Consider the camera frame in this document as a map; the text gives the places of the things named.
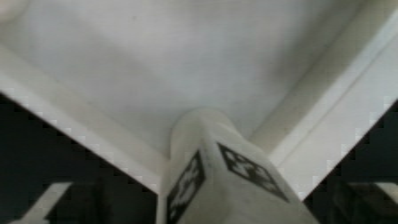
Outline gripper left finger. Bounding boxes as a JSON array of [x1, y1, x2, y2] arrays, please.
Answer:
[[12, 177, 112, 224]]

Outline white table leg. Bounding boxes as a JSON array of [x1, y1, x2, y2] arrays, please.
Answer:
[[156, 108, 318, 224]]

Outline white square table top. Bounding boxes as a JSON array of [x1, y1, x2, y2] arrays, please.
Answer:
[[0, 0, 398, 194]]

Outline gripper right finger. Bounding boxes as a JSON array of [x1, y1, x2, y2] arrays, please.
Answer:
[[332, 179, 398, 224]]

